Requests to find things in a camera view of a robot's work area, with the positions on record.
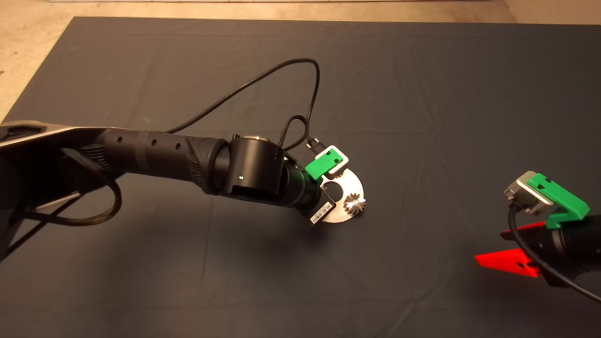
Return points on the round metal carrier plate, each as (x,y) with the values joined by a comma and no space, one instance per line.
(352,185)

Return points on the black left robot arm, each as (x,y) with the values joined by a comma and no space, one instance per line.
(164,159)

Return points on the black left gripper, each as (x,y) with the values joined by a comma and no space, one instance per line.
(319,206)

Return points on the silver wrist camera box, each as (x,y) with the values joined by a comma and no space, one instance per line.
(521,192)
(343,159)

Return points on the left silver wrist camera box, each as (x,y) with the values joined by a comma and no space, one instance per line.
(343,159)

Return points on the right green camera mount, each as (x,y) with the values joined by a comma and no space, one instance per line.
(561,197)

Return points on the dark steel planetary gear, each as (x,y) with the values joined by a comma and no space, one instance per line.
(354,205)

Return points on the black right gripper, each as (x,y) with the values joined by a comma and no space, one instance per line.
(568,249)

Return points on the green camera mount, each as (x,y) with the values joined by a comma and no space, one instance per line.
(561,197)
(319,166)

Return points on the dark grey table cloth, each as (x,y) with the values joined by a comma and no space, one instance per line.
(422,94)

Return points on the left green camera mount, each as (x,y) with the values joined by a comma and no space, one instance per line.
(319,166)

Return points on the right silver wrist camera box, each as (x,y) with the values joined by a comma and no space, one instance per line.
(521,192)

